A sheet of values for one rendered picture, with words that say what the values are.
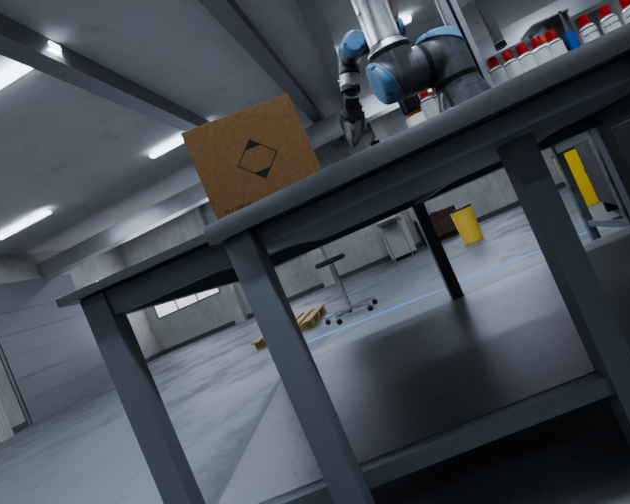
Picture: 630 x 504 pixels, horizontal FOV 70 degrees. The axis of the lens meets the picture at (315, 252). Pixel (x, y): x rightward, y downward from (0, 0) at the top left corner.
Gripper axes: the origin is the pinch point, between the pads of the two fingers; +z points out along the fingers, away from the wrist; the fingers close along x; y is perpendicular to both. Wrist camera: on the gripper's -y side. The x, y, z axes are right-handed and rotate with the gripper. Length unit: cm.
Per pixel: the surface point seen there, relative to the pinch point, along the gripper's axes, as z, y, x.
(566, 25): -36, 4, -76
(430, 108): -8.9, -3.0, -26.6
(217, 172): 16, -46, 36
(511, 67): -21, -2, -54
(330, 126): -203, 714, 26
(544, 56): -23, -3, -65
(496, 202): -56, 990, -369
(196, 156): 11, -47, 41
